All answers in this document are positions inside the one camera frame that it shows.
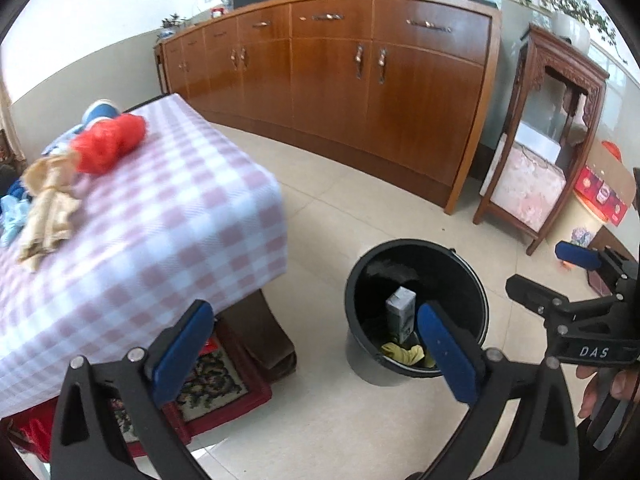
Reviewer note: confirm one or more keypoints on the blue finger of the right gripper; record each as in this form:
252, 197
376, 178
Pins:
583, 257
538, 298

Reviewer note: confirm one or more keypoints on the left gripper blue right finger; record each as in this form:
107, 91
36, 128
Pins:
455, 351

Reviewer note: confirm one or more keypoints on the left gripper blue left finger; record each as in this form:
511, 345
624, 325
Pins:
176, 349

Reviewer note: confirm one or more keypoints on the yellow cloth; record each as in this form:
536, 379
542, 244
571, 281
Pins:
413, 356

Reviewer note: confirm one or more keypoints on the green white carton box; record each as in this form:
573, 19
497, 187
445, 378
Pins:
401, 308

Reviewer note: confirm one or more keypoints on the brown paper bag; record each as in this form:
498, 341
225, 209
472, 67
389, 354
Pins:
49, 180

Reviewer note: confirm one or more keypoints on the red mesh bag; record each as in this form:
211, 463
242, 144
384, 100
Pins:
103, 145

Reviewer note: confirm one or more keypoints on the light blue face mask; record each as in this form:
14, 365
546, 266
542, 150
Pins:
14, 213

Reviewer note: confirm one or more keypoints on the blue white paper cup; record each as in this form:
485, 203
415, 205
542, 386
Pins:
99, 110

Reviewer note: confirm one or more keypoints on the floral cream waste bin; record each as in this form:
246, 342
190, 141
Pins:
579, 236

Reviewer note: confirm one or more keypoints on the brown tile sample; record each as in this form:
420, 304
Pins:
618, 261

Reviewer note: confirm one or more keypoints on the patterned red rug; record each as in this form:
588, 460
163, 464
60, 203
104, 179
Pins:
223, 385

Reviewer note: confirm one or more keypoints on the cardboard box with red packs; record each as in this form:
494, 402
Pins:
605, 185

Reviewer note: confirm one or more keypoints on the pink floral bag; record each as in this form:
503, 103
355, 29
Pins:
529, 187

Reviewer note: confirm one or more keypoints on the carved wooden side stand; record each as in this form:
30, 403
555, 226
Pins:
554, 109

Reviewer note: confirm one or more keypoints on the red cloth under table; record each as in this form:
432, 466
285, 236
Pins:
31, 430

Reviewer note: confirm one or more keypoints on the potted green plant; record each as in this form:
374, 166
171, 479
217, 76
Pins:
577, 21

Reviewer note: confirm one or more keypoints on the long wooden sideboard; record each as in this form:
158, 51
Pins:
398, 89

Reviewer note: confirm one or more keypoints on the small potted succulent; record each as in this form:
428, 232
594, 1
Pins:
172, 25

